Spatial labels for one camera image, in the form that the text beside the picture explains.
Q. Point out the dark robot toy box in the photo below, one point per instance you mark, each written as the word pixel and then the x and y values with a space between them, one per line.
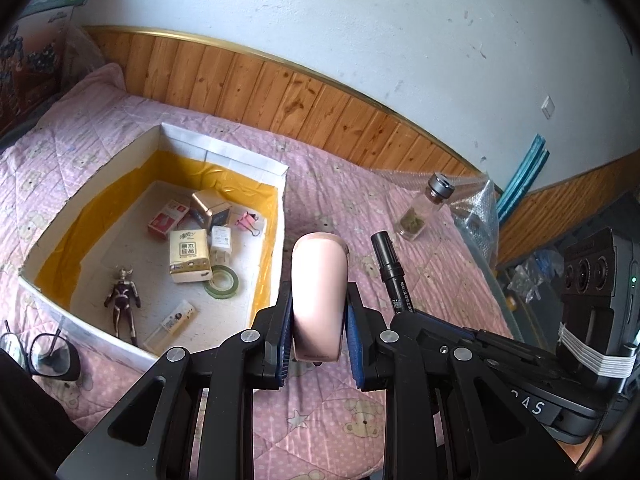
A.
pixel 30 60

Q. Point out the pink stapler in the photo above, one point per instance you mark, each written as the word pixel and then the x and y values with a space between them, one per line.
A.
pixel 320 285

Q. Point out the gold metal tin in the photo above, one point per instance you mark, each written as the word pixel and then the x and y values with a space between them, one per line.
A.
pixel 207 205

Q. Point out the white wall switch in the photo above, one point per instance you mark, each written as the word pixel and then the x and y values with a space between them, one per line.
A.
pixel 548 106

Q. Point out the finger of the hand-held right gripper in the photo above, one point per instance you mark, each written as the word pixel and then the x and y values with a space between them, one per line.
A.
pixel 435 325

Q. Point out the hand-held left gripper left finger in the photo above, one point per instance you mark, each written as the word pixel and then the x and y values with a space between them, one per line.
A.
pixel 285 345

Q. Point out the beige tissue packet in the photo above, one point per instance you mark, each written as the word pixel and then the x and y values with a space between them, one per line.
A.
pixel 187 255

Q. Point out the green tape roll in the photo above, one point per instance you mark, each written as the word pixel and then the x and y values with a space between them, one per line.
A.
pixel 207 287

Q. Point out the black marker pen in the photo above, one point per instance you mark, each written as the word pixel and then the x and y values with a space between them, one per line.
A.
pixel 395 275

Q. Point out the pink binder clip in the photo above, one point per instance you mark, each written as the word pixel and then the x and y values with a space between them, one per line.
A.
pixel 246 220

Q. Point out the pink bear print blanket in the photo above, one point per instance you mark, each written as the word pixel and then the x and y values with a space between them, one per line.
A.
pixel 325 200

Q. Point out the person's dark clothing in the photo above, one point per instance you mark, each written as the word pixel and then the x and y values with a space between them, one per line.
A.
pixel 25 420

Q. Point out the black frame glasses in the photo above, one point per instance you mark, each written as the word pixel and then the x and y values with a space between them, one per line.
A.
pixel 50 357

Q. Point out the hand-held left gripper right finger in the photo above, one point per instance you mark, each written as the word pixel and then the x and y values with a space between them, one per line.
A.
pixel 356 345

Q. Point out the glass jar with silver lid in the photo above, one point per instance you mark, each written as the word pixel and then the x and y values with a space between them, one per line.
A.
pixel 417 220

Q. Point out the white charger adapter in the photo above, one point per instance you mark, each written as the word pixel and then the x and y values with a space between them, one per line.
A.
pixel 221 240

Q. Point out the white cardboard box yellow lining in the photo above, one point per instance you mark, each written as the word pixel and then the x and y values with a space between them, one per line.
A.
pixel 100 210

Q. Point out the purple silver action figure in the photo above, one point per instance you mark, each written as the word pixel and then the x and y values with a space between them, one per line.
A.
pixel 122 300

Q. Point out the clear plastic bags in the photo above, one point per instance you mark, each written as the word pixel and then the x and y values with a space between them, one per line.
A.
pixel 530 272

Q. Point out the red staple box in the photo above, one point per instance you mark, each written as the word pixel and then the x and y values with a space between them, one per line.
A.
pixel 167 217

